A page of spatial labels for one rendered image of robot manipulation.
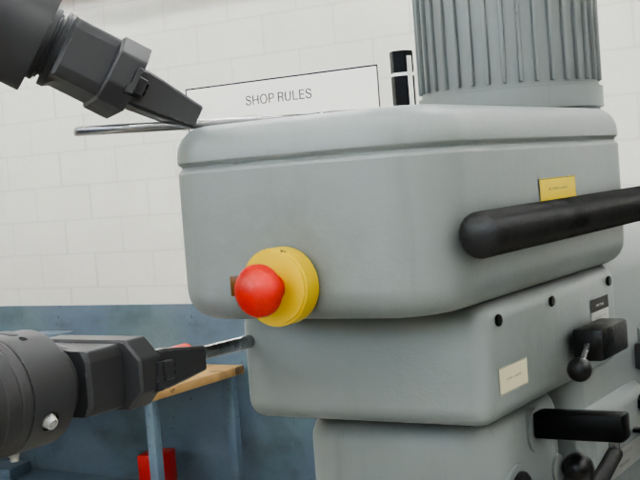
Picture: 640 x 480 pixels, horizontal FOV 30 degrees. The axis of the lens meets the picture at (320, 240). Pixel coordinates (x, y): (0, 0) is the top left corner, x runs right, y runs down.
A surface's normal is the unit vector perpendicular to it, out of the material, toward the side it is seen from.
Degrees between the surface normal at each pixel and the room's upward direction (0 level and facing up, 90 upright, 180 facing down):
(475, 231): 90
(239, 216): 90
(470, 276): 90
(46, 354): 50
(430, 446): 82
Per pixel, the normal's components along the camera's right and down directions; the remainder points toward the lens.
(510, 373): 0.85, -0.04
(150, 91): 0.31, 0.03
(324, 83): -0.52, 0.08
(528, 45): 0.08, 0.04
